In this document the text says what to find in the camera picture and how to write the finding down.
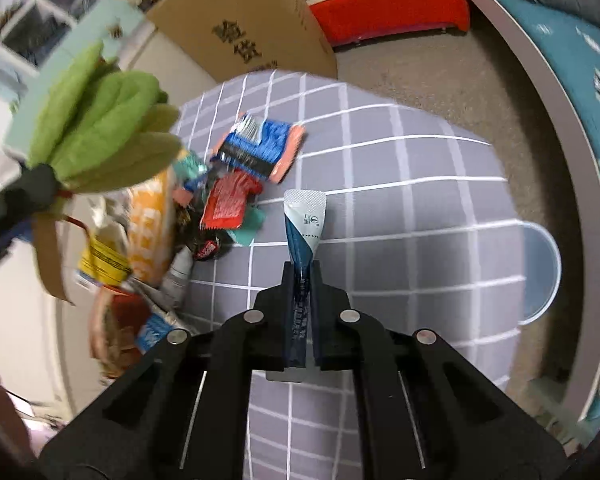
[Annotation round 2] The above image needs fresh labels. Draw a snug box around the green leaf artificial plant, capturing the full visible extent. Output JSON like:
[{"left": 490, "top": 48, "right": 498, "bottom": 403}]
[{"left": 27, "top": 41, "right": 182, "bottom": 300}]

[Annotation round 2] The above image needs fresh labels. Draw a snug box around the yellow snack packet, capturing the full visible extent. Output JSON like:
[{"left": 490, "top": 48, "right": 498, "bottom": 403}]
[{"left": 78, "top": 222, "right": 131, "bottom": 287}]

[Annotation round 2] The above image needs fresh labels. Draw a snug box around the orange white snack bag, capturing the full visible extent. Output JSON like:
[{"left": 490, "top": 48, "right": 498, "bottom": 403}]
[{"left": 128, "top": 168, "right": 176, "bottom": 287}]

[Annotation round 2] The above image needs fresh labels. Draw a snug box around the red brown snack bag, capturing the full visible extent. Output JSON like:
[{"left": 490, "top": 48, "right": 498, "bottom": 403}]
[{"left": 88, "top": 286, "right": 150, "bottom": 379}]

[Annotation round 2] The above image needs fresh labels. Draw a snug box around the red snack wrapper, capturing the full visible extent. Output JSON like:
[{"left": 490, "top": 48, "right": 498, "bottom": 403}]
[{"left": 199, "top": 170, "right": 263, "bottom": 230}]

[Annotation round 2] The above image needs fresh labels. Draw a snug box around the blue white sachet packet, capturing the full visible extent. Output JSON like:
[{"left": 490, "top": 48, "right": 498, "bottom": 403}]
[{"left": 284, "top": 188, "right": 327, "bottom": 367}]

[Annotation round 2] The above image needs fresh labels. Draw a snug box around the blue orange snack wrapper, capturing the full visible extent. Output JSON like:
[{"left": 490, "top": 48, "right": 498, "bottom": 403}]
[{"left": 211, "top": 113, "right": 306, "bottom": 184}]

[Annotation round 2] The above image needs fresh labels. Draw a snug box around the blue plastic trash bucket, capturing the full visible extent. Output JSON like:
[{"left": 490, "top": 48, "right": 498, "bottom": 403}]
[{"left": 519, "top": 221, "right": 562, "bottom": 326}]

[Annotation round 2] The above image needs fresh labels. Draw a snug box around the white low cabinet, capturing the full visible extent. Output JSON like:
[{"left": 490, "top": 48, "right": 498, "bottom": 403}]
[{"left": 0, "top": 24, "right": 217, "bottom": 411}]

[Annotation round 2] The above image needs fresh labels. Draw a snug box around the purple teal wardrobe shelf unit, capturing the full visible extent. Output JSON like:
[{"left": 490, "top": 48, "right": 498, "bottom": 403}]
[{"left": 0, "top": 0, "right": 145, "bottom": 101}]

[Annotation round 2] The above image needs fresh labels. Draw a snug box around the purple checked tablecloth table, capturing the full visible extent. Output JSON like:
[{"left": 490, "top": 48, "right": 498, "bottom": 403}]
[{"left": 175, "top": 70, "right": 524, "bottom": 479}]

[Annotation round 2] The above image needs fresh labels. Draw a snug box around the large cardboard box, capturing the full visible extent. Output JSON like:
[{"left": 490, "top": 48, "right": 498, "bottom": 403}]
[{"left": 146, "top": 0, "right": 338, "bottom": 82}]

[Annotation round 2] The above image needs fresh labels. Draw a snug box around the red covered low bench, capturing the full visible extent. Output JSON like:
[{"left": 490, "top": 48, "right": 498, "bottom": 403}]
[{"left": 310, "top": 0, "right": 470, "bottom": 47}]

